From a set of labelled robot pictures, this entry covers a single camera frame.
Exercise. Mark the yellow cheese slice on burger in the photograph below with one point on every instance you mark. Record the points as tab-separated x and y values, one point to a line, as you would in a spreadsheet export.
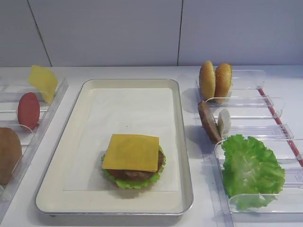
132	152

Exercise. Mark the brown meat patty in rack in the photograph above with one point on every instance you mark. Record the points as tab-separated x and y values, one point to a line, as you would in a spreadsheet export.
208	122

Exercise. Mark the brown meat patty on burger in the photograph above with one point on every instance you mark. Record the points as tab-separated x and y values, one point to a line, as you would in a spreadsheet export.
135	175

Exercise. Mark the red tomato slice on burger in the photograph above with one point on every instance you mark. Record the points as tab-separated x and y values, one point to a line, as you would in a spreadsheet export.
113	172

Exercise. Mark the green lettuce under patty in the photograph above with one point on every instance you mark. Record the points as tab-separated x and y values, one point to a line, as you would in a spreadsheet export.
129	184

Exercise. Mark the yellow cheese slice in rack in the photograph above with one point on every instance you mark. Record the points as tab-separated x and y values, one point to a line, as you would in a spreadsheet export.
44	80

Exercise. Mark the green lettuce leaf in rack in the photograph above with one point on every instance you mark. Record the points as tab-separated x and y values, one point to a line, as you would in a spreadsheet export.
252	175

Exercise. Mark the red tomato slice in rack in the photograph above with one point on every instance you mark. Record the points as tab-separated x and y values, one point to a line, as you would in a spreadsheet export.
28	111

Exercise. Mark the white paper tray liner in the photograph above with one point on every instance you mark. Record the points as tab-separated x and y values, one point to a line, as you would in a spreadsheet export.
147	111

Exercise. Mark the left golden bun half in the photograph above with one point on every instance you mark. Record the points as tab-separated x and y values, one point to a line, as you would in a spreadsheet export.
207	80

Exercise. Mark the golden bun half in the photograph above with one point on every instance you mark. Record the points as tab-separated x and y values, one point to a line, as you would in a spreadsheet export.
223	79
207	80

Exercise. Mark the right golden bun half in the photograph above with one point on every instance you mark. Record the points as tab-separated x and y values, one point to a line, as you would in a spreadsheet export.
223	79

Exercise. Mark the clear acrylic rack right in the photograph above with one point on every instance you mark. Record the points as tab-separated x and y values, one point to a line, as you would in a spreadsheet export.
251	117

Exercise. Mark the clear acrylic rack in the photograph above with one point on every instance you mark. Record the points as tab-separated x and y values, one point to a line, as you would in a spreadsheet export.
251	117
10	95

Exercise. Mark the clear acrylic rack left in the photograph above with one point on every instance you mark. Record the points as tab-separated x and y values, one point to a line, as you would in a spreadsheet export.
10	95

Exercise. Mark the red strip on right rack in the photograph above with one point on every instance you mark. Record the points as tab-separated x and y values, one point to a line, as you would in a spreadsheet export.
278	121

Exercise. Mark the white metal serving tray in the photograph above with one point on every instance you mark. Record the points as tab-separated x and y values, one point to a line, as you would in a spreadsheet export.
52	197

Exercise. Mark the brown bun in left rack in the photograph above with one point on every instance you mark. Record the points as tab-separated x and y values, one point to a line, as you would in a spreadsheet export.
10	153

